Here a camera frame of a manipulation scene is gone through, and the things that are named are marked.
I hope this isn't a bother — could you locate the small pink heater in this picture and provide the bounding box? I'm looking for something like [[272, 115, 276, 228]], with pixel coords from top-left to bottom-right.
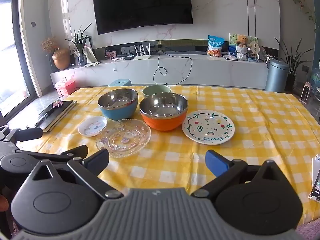
[[300, 82, 312, 103]]

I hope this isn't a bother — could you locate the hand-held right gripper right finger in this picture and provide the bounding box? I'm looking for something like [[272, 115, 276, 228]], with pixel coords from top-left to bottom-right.
[[190, 150, 290, 200]]

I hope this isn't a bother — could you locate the bronze acorn vase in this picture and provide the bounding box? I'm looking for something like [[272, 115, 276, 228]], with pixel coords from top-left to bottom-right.
[[52, 49, 71, 70]]

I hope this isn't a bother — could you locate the green leafy plant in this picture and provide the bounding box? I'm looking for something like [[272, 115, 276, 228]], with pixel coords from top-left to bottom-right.
[[65, 23, 92, 55]]

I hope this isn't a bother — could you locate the white marble television cabinet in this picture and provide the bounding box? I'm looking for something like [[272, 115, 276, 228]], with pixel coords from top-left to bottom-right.
[[50, 52, 269, 89]]

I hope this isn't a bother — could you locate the small white printed dish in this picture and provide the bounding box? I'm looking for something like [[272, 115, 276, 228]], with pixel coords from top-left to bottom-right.
[[78, 116, 108, 137]]

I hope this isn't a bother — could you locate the black wall television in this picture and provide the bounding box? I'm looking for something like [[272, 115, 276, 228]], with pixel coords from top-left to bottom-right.
[[92, 0, 193, 35]]

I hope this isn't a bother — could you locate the yellow checkered tablecloth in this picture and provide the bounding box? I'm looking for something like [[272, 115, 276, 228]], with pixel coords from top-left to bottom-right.
[[15, 85, 320, 227]]

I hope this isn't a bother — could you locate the round paper fan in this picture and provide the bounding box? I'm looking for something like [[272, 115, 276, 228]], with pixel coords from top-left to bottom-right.
[[248, 41, 259, 55]]

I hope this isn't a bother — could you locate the white painted plate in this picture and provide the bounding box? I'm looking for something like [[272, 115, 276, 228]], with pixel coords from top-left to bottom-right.
[[182, 110, 235, 145]]

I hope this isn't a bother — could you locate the black notebook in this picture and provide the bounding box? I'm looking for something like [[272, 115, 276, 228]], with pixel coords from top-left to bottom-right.
[[34, 100, 78, 132]]

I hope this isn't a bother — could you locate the light blue plastic stool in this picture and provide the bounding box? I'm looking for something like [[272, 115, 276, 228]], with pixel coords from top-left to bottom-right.
[[108, 79, 132, 87]]

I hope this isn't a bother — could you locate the clear glass plate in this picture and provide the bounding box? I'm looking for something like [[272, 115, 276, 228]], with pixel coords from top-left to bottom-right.
[[96, 119, 152, 158]]

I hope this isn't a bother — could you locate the pink storage box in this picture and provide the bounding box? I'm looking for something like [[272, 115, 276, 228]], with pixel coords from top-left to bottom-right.
[[55, 78, 76, 95]]

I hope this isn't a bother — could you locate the orange steel bowl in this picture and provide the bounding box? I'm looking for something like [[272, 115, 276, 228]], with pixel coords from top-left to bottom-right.
[[139, 92, 189, 132]]

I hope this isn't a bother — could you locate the dried flower bunch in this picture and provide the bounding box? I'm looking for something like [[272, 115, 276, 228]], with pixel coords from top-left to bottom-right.
[[41, 37, 60, 54]]

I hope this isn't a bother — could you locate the blue water bottle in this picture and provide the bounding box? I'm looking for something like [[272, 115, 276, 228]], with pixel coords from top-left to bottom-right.
[[311, 67, 320, 85]]

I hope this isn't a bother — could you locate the white leaf picture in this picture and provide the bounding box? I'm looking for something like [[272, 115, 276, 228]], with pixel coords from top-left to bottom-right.
[[84, 35, 98, 62]]

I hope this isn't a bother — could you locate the brown teddy bear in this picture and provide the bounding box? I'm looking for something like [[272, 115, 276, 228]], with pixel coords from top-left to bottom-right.
[[236, 35, 249, 47]]

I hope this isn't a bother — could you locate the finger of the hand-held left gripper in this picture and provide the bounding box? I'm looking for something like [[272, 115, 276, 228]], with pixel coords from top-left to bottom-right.
[[9, 127, 43, 143], [15, 145, 88, 163]]

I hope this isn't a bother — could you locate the white router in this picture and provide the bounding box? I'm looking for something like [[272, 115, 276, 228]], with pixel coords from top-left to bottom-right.
[[133, 44, 151, 60]]

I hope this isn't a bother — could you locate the blue snack bag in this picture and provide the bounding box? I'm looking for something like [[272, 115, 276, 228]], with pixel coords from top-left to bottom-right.
[[207, 35, 225, 57]]

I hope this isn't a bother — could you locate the green and blue painting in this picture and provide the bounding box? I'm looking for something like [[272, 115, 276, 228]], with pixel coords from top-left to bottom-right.
[[229, 33, 259, 55]]

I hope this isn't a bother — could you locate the tall potted plant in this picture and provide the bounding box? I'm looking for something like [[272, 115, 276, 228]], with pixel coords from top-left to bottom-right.
[[274, 36, 308, 92]]

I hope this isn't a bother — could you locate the green ceramic bowl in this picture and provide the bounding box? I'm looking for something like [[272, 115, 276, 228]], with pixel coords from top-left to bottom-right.
[[142, 85, 172, 98]]

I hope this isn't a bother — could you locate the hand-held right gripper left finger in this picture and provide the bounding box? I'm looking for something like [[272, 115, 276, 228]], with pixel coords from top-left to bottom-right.
[[21, 149, 124, 200]]

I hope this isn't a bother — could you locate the smartphone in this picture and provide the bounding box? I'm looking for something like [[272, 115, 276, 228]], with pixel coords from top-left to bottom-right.
[[309, 154, 320, 202]]

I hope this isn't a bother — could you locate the black cable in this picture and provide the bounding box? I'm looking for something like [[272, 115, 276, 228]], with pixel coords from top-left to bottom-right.
[[153, 50, 193, 85]]

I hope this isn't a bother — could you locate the white woven basket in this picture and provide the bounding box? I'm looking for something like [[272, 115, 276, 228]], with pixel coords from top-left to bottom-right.
[[236, 45, 248, 60]]

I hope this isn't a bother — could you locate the grey-blue trash bin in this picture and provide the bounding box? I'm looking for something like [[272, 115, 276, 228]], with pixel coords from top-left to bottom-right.
[[265, 59, 289, 92]]

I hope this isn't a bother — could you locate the sliding glass door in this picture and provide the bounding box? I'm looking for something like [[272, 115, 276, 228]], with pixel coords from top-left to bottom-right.
[[0, 0, 38, 118]]

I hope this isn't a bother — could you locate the blue steel bowl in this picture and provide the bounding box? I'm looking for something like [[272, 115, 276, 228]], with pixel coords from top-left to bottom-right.
[[97, 88, 139, 120]]

